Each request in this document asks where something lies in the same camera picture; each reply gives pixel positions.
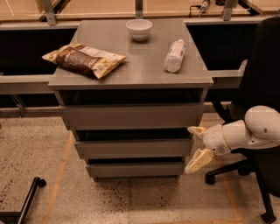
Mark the black office chair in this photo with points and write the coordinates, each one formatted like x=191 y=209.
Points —
x=260 y=86

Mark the black wheeled stand leg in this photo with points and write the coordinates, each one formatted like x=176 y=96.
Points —
x=19 y=217

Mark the grey bottom drawer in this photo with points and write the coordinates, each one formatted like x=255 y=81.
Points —
x=103 y=171

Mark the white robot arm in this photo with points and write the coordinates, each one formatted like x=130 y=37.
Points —
x=260 y=129

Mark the grey drawer cabinet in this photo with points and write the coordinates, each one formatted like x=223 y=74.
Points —
x=140 y=79

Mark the grey drawer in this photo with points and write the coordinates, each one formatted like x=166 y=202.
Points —
x=133 y=116
x=103 y=171
x=151 y=148

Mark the grey top drawer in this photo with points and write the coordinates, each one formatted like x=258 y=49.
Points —
x=133 y=116

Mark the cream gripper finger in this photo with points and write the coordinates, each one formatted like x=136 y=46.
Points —
x=197 y=131
x=199 y=159

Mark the grey metal frame rail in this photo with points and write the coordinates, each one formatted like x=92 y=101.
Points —
x=37 y=83

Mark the clear plastic bottle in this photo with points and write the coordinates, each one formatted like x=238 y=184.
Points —
x=174 y=57

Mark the white ceramic bowl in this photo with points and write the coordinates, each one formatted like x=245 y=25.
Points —
x=139 y=29

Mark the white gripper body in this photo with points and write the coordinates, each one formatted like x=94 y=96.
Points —
x=214 y=139

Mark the grey middle drawer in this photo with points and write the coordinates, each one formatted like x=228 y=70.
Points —
x=151 y=148

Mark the brown yellow snack bag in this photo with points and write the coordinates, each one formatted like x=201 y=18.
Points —
x=84 y=59

